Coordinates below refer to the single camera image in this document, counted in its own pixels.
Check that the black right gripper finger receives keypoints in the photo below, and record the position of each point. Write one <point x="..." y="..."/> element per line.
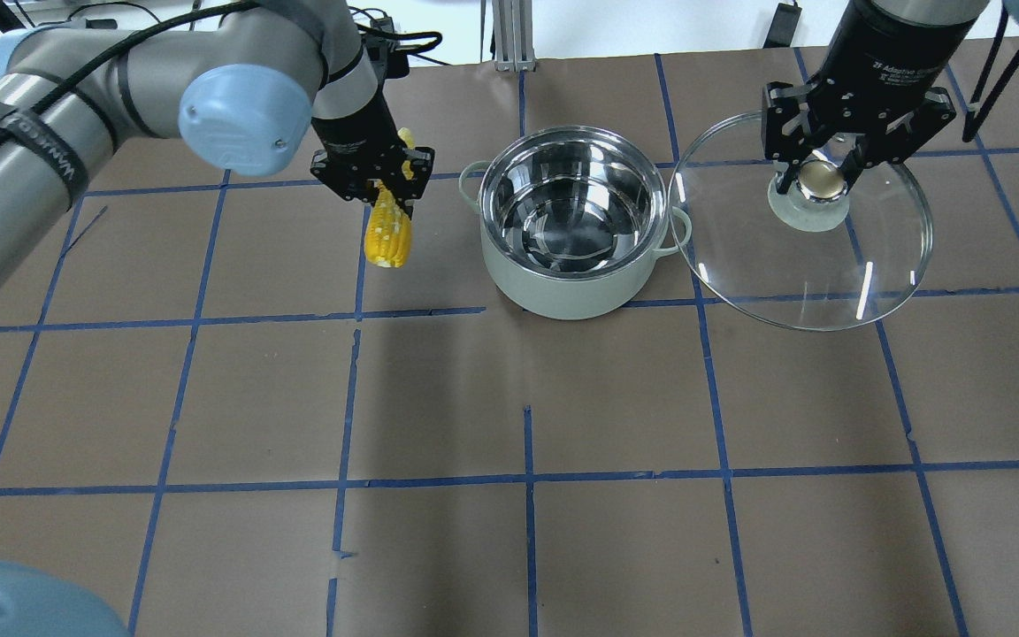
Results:
<point x="794" y="123"/>
<point x="889" y="127"/>

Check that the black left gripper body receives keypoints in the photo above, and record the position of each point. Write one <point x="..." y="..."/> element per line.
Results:
<point x="356" y="125"/>

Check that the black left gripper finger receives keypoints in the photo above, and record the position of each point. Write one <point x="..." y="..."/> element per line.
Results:
<point x="411" y="169"/>
<point x="345" y="177"/>

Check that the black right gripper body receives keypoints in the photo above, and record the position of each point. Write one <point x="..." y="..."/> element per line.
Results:
<point x="883" y="51"/>

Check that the yellow corn cob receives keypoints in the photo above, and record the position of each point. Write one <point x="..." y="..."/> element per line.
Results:
<point x="388" y="234"/>

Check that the glass pot lid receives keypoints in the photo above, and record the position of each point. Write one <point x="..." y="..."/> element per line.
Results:
<point x="823" y="256"/>

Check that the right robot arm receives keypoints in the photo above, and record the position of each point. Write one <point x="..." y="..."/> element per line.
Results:
<point x="890" y="15"/>

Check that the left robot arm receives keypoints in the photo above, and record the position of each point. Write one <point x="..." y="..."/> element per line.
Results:
<point x="240" y="83"/>

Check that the pale green cooking pot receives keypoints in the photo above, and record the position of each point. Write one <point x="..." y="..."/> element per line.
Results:
<point x="572" y="220"/>

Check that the black power adapter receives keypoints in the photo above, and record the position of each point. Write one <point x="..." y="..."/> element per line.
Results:
<point x="783" y="25"/>

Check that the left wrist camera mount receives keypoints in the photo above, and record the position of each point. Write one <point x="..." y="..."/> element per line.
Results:
<point x="390" y="50"/>

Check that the aluminium frame post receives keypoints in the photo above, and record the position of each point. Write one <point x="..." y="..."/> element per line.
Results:
<point x="512" y="34"/>

